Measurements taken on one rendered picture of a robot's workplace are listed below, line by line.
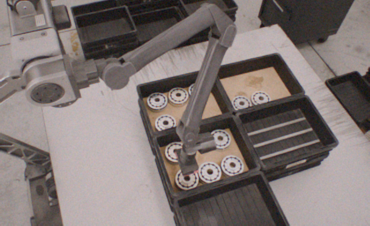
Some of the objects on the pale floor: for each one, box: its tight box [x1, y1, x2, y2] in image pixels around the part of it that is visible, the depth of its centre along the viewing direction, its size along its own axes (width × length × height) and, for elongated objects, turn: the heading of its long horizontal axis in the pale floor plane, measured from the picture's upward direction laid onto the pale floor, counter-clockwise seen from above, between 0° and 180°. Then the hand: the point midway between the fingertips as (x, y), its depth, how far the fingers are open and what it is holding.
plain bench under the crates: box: [41, 24, 370, 226], centre depth 198 cm, size 160×160×70 cm
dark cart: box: [258, 0, 365, 45], centre depth 290 cm, size 60×45×90 cm
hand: (185, 167), depth 138 cm, fingers open, 6 cm apart
